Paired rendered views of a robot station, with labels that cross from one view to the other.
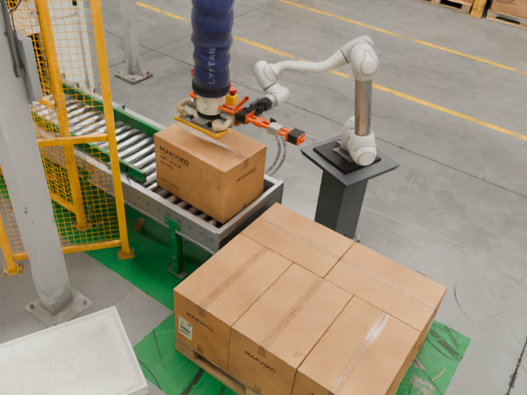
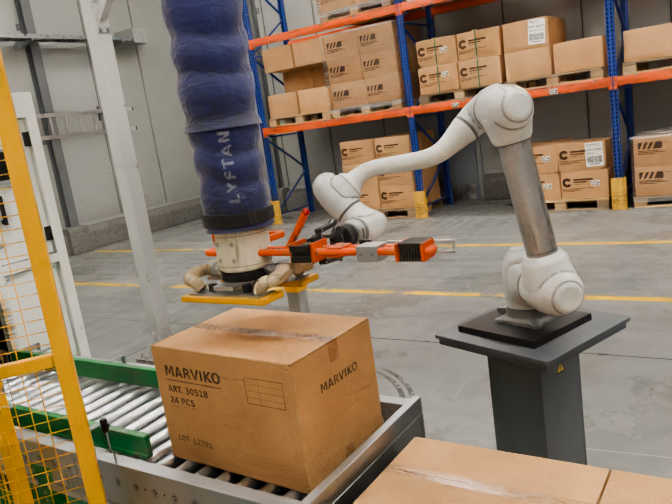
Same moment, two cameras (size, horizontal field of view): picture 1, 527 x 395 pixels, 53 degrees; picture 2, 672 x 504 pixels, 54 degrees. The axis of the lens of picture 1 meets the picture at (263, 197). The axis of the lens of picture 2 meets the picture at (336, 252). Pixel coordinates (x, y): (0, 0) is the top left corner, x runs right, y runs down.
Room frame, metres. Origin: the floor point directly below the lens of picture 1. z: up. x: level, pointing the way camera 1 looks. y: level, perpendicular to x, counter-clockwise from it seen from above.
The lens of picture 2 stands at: (0.78, -0.01, 1.58)
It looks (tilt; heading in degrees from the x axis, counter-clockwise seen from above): 11 degrees down; 3
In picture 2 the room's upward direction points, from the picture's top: 8 degrees counter-clockwise
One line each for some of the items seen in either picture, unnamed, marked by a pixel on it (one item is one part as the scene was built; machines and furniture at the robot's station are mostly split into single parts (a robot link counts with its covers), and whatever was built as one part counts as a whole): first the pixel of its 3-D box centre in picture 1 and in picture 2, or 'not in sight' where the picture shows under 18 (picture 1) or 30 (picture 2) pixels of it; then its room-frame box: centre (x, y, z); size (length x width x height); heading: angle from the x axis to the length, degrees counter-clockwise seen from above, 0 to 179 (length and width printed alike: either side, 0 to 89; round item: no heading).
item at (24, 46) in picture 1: (20, 64); not in sight; (2.23, 1.18, 1.62); 0.20 x 0.05 x 0.30; 58
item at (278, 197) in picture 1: (251, 220); (372, 484); (2.61, 0.07, 0.47); 0.70 x 0.03 x 0.15; 148
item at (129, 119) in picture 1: (118, 110); (115, 367); (3.65, 1.22, 0.60); 1.60 x 0.10 x 0.09; 58
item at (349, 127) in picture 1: (354, 132); (526, 275); (3.06, -0.57, 0.94); 0.18 x 0.16 x 0.22; 10
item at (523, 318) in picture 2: (348, 148); (524, 310); (3.08, -0.55, 0.80); 0.22 x 0.18 x 0.06; 42
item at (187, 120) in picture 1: (200, 122); (230, 291); (2.73, 0.42, 1.11); 0.34 x 0.10 x 0.05; 59
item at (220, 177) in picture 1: (209, 165); (268, 388); (2.80, 0.37, 0.75); 0.60 x 0.40 x 0.40; 55
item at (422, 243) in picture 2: (294, 137); (414, 249); (2.49, -0.14, 1.21); 0.08 x 0.07 x 0.05; 59
